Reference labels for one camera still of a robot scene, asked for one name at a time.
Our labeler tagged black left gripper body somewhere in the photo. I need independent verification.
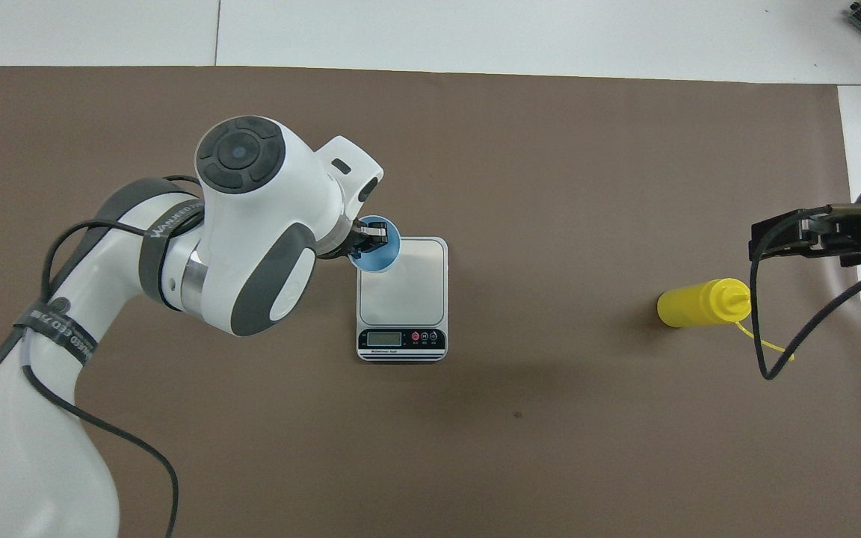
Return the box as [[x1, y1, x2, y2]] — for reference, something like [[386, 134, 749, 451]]
[[318, 223, 370, 260]]

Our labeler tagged light blue plastic cup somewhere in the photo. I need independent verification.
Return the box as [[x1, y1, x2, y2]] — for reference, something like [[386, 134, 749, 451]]
[[348, 215, 401, 273]]

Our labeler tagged yellow squeeze bottle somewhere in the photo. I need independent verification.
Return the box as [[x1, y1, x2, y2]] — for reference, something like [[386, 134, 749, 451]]
[[657, 277, 795, 363]]

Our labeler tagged silver digital kitchen scale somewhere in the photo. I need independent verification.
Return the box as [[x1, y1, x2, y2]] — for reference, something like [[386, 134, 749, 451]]
[[357, 237, 448, 364]]

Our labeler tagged brown paper table mat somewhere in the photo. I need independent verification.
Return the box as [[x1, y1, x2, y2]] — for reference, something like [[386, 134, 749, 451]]
[[0, 66, 861, 538]]

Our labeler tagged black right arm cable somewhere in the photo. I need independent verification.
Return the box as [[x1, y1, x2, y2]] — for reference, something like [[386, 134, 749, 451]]
[[747, 203, 861, 382]]

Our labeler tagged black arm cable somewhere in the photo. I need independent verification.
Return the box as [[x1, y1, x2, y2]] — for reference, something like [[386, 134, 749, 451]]
[[18, 176, 203, 538], [747, 203, 861, 382]]

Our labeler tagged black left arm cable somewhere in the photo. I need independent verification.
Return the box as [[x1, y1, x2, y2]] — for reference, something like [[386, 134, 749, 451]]
[[18, 176, 203, 538]]

